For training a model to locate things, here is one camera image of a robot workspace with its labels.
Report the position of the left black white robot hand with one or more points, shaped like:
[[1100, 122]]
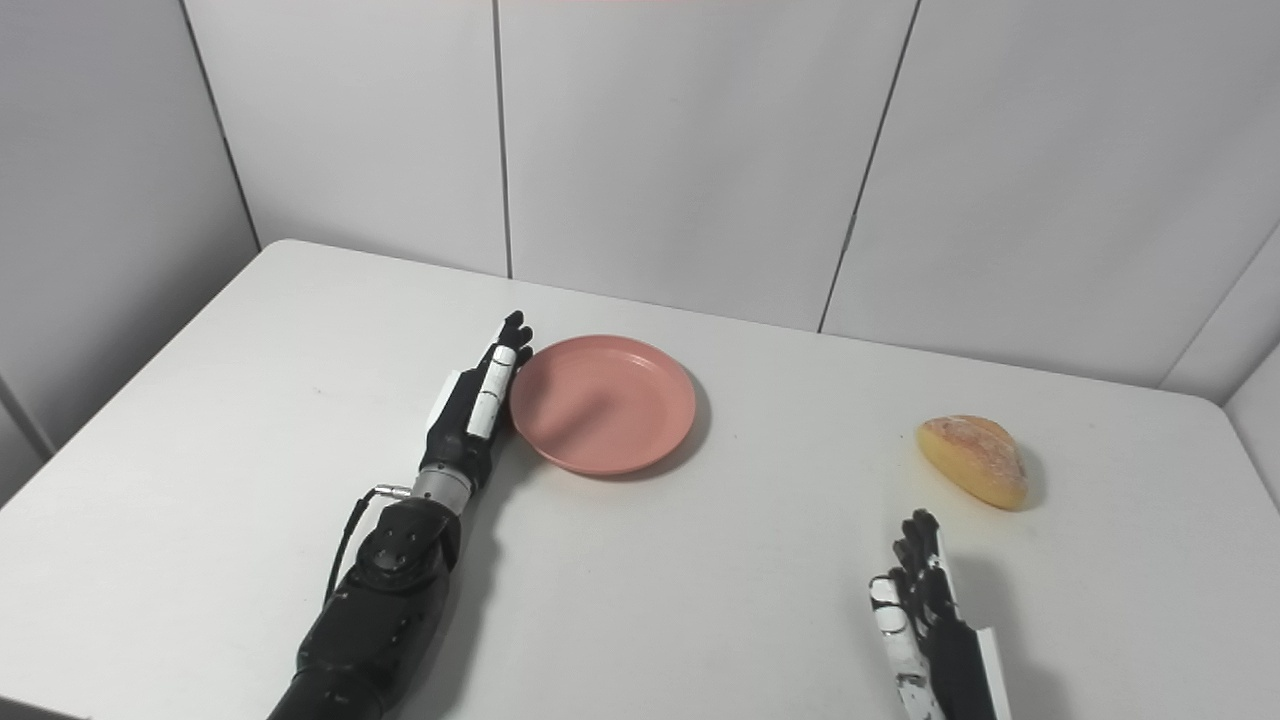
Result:
[[470, 420]]

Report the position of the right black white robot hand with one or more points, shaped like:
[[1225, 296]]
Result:
[[935, 640]]

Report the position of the pink round plate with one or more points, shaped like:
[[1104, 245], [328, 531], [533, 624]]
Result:
[[605, 400]]

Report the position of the golden bread roll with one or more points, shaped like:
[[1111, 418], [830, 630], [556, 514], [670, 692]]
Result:
[[980, 458]]

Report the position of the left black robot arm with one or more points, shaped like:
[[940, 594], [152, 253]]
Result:
[[385, 600]]

